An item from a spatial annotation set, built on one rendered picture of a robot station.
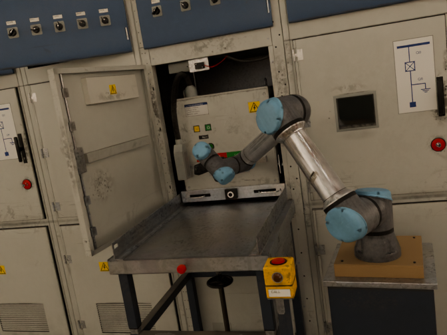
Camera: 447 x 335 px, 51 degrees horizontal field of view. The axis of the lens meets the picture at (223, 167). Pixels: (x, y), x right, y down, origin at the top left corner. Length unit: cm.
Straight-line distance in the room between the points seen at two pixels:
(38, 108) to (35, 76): 17
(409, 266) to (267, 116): 65
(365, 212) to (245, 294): 114
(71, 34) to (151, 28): 38
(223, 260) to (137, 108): 96
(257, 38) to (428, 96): 77
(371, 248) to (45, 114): 179
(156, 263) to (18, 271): 143
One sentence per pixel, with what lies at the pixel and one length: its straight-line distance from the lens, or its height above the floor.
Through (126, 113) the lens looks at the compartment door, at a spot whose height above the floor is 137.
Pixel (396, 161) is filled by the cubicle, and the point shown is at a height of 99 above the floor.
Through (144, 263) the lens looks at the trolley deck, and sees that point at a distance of 177.
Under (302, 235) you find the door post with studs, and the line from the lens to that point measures 229.
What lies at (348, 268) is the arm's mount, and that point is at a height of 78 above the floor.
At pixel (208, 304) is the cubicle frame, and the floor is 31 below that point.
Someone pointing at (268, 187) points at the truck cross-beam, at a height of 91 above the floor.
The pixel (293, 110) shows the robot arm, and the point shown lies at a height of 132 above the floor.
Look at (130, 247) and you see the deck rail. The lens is 192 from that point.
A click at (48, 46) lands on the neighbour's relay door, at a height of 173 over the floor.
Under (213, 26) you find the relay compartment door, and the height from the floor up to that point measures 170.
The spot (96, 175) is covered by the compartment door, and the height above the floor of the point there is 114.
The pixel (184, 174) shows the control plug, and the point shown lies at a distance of 227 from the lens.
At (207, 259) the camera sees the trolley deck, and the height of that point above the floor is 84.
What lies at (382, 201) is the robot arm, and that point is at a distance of 157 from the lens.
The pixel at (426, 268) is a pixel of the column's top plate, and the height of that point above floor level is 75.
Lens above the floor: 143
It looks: 10 degrees down
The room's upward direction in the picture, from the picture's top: 9 degrees counter-clockwise
